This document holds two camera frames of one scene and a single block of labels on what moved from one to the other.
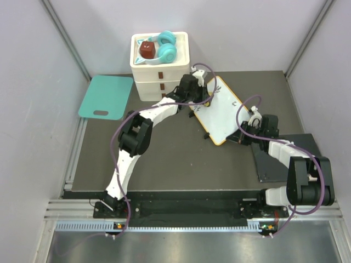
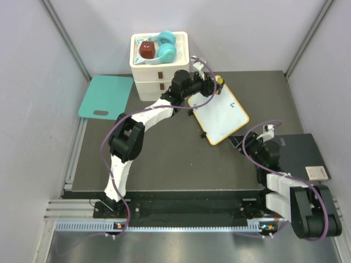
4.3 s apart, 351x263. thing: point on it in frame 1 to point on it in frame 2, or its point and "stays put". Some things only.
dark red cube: (147, 50) stays put
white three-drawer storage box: (159, 61) stays put
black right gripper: (237, 137) to (250, 138)
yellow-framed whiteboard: (224, 112) stays put
